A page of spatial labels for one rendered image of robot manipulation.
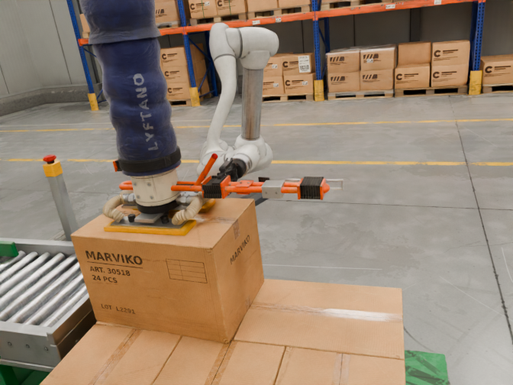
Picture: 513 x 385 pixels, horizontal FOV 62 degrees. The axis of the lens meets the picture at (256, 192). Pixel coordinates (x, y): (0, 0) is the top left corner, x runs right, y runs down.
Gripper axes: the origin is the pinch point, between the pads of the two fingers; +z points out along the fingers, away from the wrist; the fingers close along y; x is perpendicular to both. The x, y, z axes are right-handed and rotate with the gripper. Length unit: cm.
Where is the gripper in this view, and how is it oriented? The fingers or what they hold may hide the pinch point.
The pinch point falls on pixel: (219, 186)
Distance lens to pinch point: 156.4
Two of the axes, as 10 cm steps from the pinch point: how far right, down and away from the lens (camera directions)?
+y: 1.1, 9.3, 3.6
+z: -2.8, 3.8, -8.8
